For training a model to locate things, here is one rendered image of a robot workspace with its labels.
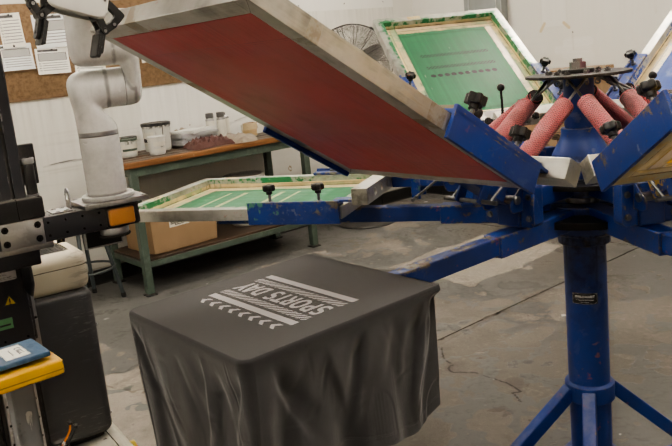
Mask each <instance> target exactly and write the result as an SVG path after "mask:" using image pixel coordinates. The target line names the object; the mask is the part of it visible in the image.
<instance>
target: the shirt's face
mask: <svg viewBox="0 0 672 446"><path fill-rule="evenodd" d="M271 275H277V276H281V277H285V278H288V279H292V280H295V281H299V282H303V283H306V284H310V285H313V286H317V287H320V288H324V289H328V290H331V291H335V292H338V293H342V294H346V295H349V296H353V297H356V298H360V299H359V300H357V301H354V302H351V303H349V304H346V305H343V306H341V307H338V308H336V309H333V310H330V311H328V312H325V313H322V314H320V315H317V316H314V317H312V318H309V319H306V320H304V321H301V322H298V323H296V324H293V325H291V326H288V327H285V328H283V329H280V330H277V331H274V330H272V329H269V328H266V327H264V326H261V325H258V324H256V323H253V322H250V321H248V320H245V319H242V318H240V317H237V316H234V315H232V314H229V313H226V312H224V311H221V310H218V309H216V308H213V307H210V306H208V305H205V304H202V303H200V302H197V301H194V300H196V299H199V298H202V297H205V296H208V295H211V294H214V293H217V292H221V291H224V290H227V289H230V288H233V287H236V286H239V285H243V284H246V283H249V282H252V281H255V280H258V279H261V278H264V277H268V276H271ZM435 285H439V284H436V283H432V282H428V281H423V280H419V279H415V278H410V277H406V276H401V275H397V274H393V273H388V272H384V271H380V270H375V269H371V268H367V267H362V266H358V265H354V264H349V263H345V262H340V261H336V260H332V259H327V258H323V257H319V256H314V255H310V254H307V255H304V256H300V257H297V258H294V259H291V260H287V261H284V262H281V263H278V264H275V265H271V266H268V267H265V268H262V269H258V270H255V271H252V272H249V273H245V274H242V275H239V276H236V277H233V278H229V279H226V280H223V281H220V282H216V283H213V284H210V285H207V286H204V287H200V288H197V289H194V290H191V291H187V292H184V293H181V294H178V295H174V296H171V297H168V298H165V299H162V300H158V301H155V302H152V303H149V304H145V305H142V306H139V307H136V308H133V309H132V311H134V312H136V313H138V314H140V315H142V316H145V317H147V318H149V319H151V320H153V321H156V322H158V323H160V324H162V325H164V326H167V327H169V328H171V329H173V330H175V331H178V332H180V333H182V334H184V335H186V336H189V337H191V338H193V339H195V340H197V341H200V342H202V343H204V344H206V345H208V346H211V347H213V348H215V349H217V350H219V351H222V352H224V353H226V354H228V355H230V356H233V357H235V358H237V359H240V360H247V359H251V358H253V357H256V356H258V355H261V354H263V353H266V352H268V351H271V350H273V349H276V348H278V347H281V346H284V345H286V344H289V343H291V342H294V341H296V340H299V339H301V338H304V337H306V336H309V335H311V334H314V333H316V332H319V331H321V330H324V329H327V328H329V327H332V326H334V325H337V324H339V323H342V322H344V321H347V320H349V319H352V318H354V317H357V316H359V315H362V314H364V313H367V312H370V311H372V310H375V309H377V308H380V307H382V306H385V305H387V304H390V303H392V302H395V301H397V300H400V299H402V298H405V297H407V296H410V295H413V294H415V293H418V292H420V291H423V290H425V289H428V288H430V287H433V286H435Z"/></svg>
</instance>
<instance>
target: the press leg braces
mask: <svg viewBox="0 0 672 446"><path fill-rule="evenodd" d="M614 380H615V379H614ZM615 396H616V397H618V398H619V399H620V400H622V401H623V402H624V403H626V404H627V405H629V406H630V407H631V408H633V409H634V410H636V411H637V412H638V413H640V414H641V415H642V416H644V417H645V418H647V419H648V420H649V421H651V422H652V423H653V424H655V425H656V426H658V427H659V428H660V429H662V430H663V431H665V432H666V433H667V434H669V435H670V436H671V437H672V421H671V420H669V419H668V418H667V417H665V416H664V415H663V414H661V413H660V412H658V411H657V410H656V409H654V408H653V407H652V406H650V405H649V404H647V403H646V402H645V401H643V400H642V399H641V398H639V397H638V396H637V395H635V394H634V393H632V392H631V391H630V390H628V389H627V388H626V387H624V386H623V385H622V384H620V383H619V382H617V381H616V380H615ZM571 403H572V392H571V390H570V389H569V388H568V387H567V386H566V385H565V384H563V386H562V387H561V388H560V389H559V390H558V391H557V392H556V394H555V395H554V396H553V397H552V398H551V399H550V400H549V402H548V403H547V404H546V405H545V406H544V407H543V408H542V410H541V411H540V412H539V413H538V414H537V415H536V416H535V418H534V419H533V420H532V421H531V422H530V423H529V424H528V426H527V427H526V428H525V429H524V430H523V431H522V433H521V434H520V435H519V436H518V437H517V438H516V439H515V441H514V442H513V443H512V444H511V445H510V446H534V445H535V444H536V443H537V442H538V441H539V439H540V438H541V437H542V436H543V435H544V434H545V433H546V431H547V430H548V429H549V428H550V427H551V426H552V425H553V423H554V422H555V421H556V420H557V419H558V418H559V417H560V415H561V414H562V413H563V412H564V411H565V410H566V409H567V407H568V406H569V405H570V404H571ZM582 425H583V446H598V439H597V404H596V394H595V393H582Z"/></svg>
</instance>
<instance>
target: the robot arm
mask: <svg viewBox="0 0 672 446"><path fill-rule="evenodd" d="M25 2H26V6H27V8H28V9H29V10H30V12H31V13H32V15H33V18H34V19H35V27H34V34H33V38H34V39H36V41H35V45H37V46H40V45H44V44H46V39H47V32H48V24H49V21H48V20H47V17H46V16H48V15H49V14H50V13H51V12H54V13H57V14H61V15H63V21H64V28H65V35H66V42H67V48H68V53H69V57H70V59H71V61H72V63H73V64H74V65H76V66H79V67H96V66H106V65H120V67H112V68H99V69H89V70H82V71H78V72H75V73H73V74H71V75H70V76H69V77H68V79H67V82H66V88H67V93H68V96H69V100H70V103H71V106H72V109H73V113H74V117H75V121H76V126H77V132H78V138H79V144H80V150H81V156H82V163H83V169H84V175H85V181H86V187H87V193H88V194H85V195H83V196H82V201H83V202H89V203H92V202H105V201H112V200H118V199H122V198H126V197H129V196H132V195H133V194H134V190H133V189H131V188H127V185H126V179H125V172H124V165H123V159H122V152H121V146H120V139H119V132H118V127H117V124H116V122H115V121H114V120H113V119H112V118H111V117H110V116H109V115H107V114H106V113H105V112H104V109H105V108H109V107H117V106H126V105H132V104H136V103H138V102H139V101H140V99H141V96H142V83H141V73H140V62H139V58H138V57H136V56H134V55H132V54H131V53H129V52H127V51H125V50H123V49H121V48H120V47H118V46H116V45H114V44H112V43H110V42H109V41H107V40H105V37H106V35H107V34H109V32H111V31H112V30H113V29H115V28H116V27H117V25H118V24H119V23H120V22H121V21H122V20H123V18H124V14H123V13H122V12H121V11H120V10H119V9H118V8H117V7H116V6H115V5H114V4H113V3H112V2H111V1H110V0H39V5H40V6H41V8H40V7H39V5H38V4H37V2H36V1H35V0H25ZM107 10H108V11H109V12H110V13H111V14H112V19H111V20H110V22H108V23H107V24H106V23H105V21H104V18H105V17H106V14H107ZM92 25H93V27H94V29H95V31H96V33H95V34H94V33H92V32H90V30H91V27H92Z"/></svg>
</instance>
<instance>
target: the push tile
mask: <svg viewBox="0 0 672 446"><path fill-rule="evenodd" d="M50 355H51V353H50V351H49V350H48V349H46V348H45V347H44V346H42V345H41V344H39V343H38V342H36V341H35V340H33V339H31V338H30V339H27V340H24V341H21V342H17V343H14V344H11V345H8V346H4V347H1V348H0V372H1V371H4V370H7V369H11V368H14V367H17V366H20V365H23V364H26V363H29V362H32V361H35V360H38V359H41V358H44V357H47V356H50Z"/></svg>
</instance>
